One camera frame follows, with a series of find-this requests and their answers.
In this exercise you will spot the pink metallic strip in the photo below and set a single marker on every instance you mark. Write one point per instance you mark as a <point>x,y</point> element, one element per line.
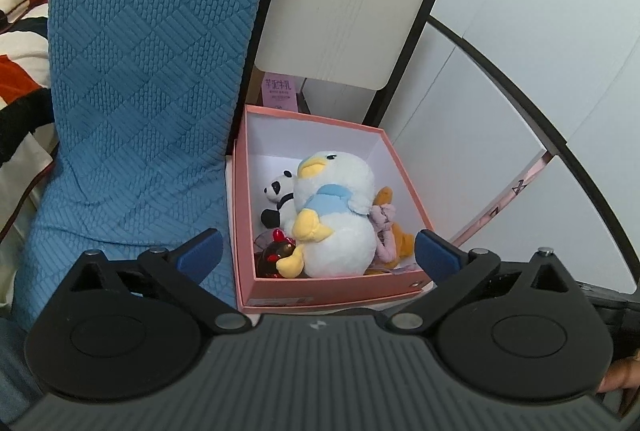
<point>520,186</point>

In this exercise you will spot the pink label carton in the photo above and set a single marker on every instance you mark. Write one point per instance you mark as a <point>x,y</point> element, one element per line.
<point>279,93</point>

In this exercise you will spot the red black white striped blanket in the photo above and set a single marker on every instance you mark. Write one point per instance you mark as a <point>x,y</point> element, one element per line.
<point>20,46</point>

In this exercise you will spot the beige folding chair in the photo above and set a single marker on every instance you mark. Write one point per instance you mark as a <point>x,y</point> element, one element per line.
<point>350,21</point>

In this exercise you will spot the black metal frame bar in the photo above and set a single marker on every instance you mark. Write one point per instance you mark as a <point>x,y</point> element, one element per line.
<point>567,142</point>

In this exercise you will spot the blue quilted cover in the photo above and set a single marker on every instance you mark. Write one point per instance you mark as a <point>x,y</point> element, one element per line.
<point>150,61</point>

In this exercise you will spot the person's right hand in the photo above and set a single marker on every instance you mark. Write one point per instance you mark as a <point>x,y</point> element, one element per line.
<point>622,373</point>

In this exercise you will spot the panda plush toy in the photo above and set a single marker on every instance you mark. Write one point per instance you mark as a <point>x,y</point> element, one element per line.
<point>280,198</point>

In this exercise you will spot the white and blue duck plush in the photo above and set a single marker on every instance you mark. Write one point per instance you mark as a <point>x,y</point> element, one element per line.
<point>340,231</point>

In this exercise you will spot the red action figure toy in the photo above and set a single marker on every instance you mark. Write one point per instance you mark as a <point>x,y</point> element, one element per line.
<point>272,256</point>

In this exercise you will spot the orange and blue plush toy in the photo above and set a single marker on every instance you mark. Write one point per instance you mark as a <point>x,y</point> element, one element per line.
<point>384,197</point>

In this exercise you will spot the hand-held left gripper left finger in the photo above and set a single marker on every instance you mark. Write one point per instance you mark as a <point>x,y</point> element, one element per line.
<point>200,252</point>

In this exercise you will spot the purple yarn-haired plush toy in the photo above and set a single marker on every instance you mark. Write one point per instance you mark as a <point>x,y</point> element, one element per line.
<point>385,221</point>

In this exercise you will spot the pink cardboard box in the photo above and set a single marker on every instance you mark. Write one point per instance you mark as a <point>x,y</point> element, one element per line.
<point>320,296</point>

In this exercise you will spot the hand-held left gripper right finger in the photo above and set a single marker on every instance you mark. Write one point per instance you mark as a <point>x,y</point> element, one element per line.
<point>435,257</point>

